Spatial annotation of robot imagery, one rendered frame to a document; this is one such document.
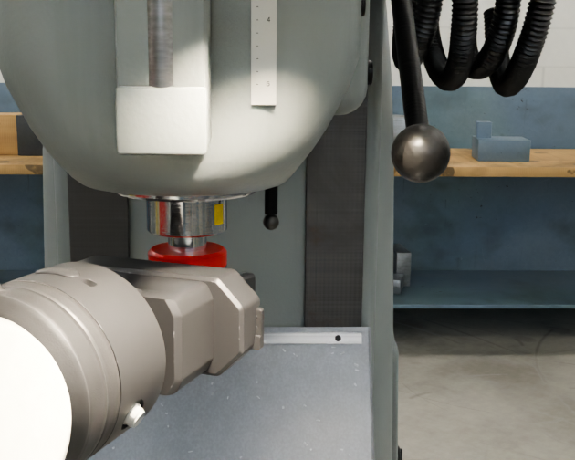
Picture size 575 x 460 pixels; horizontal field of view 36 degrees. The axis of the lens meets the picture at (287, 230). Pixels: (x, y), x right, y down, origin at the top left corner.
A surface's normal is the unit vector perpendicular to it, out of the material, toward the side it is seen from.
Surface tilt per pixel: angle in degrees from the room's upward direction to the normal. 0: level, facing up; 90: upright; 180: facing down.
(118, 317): 53
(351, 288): 90
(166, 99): 90
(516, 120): 90
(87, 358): 63
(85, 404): 86
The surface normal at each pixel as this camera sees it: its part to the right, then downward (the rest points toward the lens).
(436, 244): 0.03, 0.20
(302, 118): 0.62, 0.46
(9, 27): -0.61, 0.15
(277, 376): 0.04, -0.26
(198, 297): 0.85, -0.36
